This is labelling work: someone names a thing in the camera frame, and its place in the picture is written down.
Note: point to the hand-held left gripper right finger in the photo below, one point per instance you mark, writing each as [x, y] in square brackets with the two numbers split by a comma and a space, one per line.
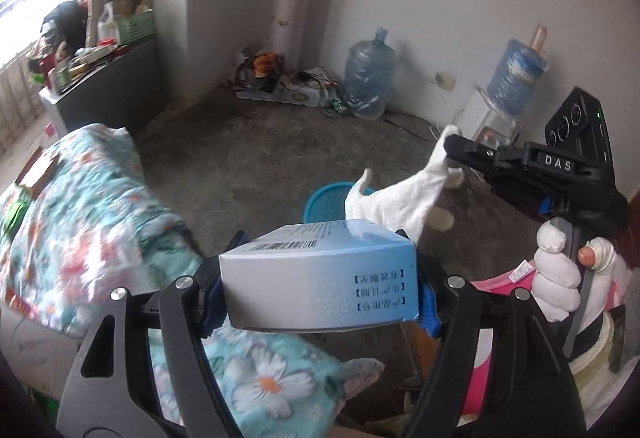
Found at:
[431, 308]

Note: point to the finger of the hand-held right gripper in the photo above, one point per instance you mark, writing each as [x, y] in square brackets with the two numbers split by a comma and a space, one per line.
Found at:
[470, 147]
[510, 180]

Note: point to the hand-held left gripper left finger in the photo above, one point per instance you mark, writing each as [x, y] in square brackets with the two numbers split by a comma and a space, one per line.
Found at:
[212, 303]

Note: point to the white tissue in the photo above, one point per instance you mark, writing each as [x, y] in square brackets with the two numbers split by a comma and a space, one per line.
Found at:
[400, 203]

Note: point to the blue and white box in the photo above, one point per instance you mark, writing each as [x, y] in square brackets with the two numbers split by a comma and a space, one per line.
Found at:
[310, 278]

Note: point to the blue plastic basket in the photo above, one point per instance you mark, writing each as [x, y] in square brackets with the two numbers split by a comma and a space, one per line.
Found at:
[325, 200]

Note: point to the person's right forearm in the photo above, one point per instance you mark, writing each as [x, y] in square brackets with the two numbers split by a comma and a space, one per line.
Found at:
[607, 338]

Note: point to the person's right hand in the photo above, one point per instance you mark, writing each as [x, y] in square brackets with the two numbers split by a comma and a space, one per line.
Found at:
[552, 283]

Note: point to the pink garment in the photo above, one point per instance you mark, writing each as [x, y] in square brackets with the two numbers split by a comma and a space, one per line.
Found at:
[500, 285]

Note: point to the floral quilt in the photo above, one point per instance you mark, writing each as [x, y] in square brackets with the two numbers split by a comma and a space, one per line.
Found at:
[100, 228]

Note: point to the black orange snack bag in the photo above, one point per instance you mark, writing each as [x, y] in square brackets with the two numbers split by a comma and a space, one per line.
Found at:
[262, 66]

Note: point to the pink floral roll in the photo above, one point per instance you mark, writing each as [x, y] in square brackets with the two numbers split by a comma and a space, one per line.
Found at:
[292, 8]

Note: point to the green storage basket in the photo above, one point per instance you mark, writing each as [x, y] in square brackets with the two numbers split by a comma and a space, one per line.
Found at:
[135, 26]

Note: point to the window railing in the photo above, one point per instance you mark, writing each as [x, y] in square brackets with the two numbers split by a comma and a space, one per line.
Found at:
[15, 93]

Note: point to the white plastic bag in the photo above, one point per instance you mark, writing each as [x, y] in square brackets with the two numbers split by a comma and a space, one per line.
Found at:
[106, 26]

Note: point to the black backpack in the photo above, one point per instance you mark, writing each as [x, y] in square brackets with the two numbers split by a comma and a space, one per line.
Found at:
[62, 23]

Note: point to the wall socket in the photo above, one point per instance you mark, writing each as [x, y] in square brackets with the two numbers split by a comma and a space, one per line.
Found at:
[445, 81]

